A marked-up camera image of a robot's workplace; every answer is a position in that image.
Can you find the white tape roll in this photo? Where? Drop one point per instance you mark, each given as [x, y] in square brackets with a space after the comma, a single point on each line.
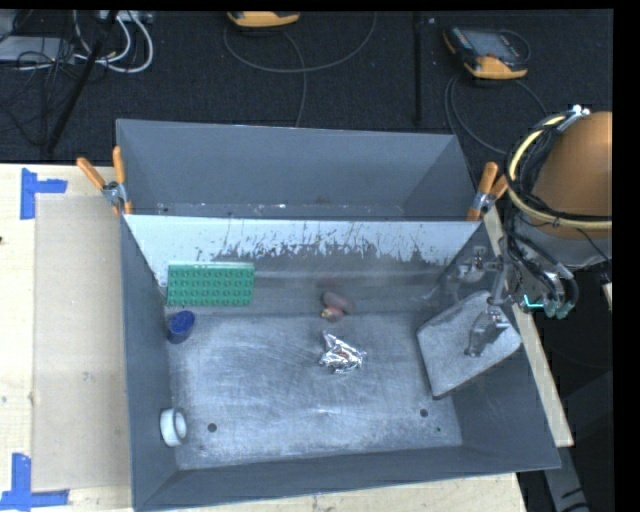
[172, 427]

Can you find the pale flat board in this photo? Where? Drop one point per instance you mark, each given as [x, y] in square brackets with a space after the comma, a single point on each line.
[75, 350]

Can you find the grey metal bin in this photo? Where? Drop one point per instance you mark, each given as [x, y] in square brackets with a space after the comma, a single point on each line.
[280, 400]

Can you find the dark blue cup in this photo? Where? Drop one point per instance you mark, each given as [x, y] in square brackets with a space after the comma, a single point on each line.
[180, 327]

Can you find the red-brown toy fruit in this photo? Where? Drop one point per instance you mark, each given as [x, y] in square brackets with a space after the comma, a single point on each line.
[337, 302]

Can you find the grey flat slab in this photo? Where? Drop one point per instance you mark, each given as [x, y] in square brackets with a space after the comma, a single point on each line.
[450, 345]

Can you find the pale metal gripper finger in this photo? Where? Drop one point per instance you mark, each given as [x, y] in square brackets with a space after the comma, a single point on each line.
[486, 261]
[487, 334]

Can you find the dark green flat block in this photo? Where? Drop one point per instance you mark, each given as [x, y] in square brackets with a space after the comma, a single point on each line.
[210, 285]

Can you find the crumpled silver foil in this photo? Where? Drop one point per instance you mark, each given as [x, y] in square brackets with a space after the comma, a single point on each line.
[341, 356]

